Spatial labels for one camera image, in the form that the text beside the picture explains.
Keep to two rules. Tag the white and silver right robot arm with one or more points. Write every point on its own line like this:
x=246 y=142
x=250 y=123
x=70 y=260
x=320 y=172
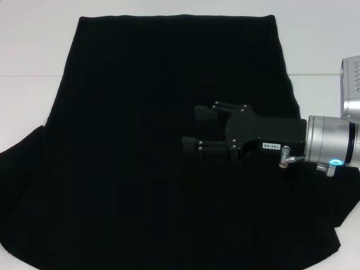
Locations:
x=329 y=137

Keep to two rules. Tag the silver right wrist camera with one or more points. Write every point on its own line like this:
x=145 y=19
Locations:
x=351 y=92

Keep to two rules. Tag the black shirt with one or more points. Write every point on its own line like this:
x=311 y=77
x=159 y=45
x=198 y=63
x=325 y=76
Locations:
x=140 y=112

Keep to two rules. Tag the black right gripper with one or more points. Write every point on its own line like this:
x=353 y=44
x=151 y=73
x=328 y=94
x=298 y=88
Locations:
x=267 y=132

